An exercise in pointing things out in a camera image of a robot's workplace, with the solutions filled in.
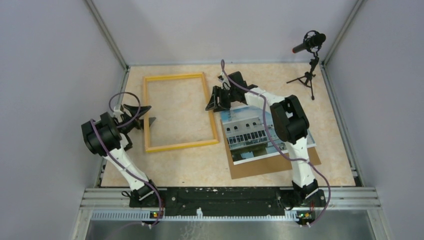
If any brown cardboard backing board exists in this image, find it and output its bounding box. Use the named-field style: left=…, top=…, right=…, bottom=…
left=220, top=119, right=322, bottom=180

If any black tripod microphone stand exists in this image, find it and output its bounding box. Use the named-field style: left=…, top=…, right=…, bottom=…
left=286, top=52, right=320, bottom=101

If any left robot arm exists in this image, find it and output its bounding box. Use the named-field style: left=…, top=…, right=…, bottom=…
left=81, top=104, right=164, bottom=208

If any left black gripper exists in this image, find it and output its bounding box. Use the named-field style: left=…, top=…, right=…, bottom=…
left=118, top=103, right=155, bottom=134

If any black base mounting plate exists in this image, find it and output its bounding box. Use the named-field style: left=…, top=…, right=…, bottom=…
left=129, top=186, right=327, bottom=218

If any black microphone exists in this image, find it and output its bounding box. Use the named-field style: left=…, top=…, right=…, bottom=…
left=292, top=30, right=327, bottom=54

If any yellow wooden picture frame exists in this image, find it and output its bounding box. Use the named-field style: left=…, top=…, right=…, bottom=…
left=143, top=72, right=220, bottom=153

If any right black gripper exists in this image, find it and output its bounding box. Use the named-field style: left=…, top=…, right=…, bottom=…
left=205, top=86, right=237, bottom=114

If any building photo print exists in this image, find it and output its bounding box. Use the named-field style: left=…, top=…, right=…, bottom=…
left=219, top=105, right=317, bottom=166

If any aluminium rail front frame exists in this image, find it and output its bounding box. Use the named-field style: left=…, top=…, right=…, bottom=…
left=72, top=186, right=392, bottom=240

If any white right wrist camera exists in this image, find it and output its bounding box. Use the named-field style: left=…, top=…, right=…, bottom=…
left=217, top=74, right=231, bottom=90

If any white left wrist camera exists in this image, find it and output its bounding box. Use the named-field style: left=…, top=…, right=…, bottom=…
left=113, top=104, right=125, bottom=121

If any white toothed cable duct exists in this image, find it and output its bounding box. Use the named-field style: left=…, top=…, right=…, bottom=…
left=91, top=208, right=299, bottom=222

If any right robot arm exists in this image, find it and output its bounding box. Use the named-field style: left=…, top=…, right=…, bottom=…
left=205, top=71, right=330, bottom=208

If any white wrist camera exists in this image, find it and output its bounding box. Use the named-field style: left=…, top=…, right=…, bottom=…
left=217, top=74, right=231, bottom=90
left=113, top=104, right=125, bottom=121

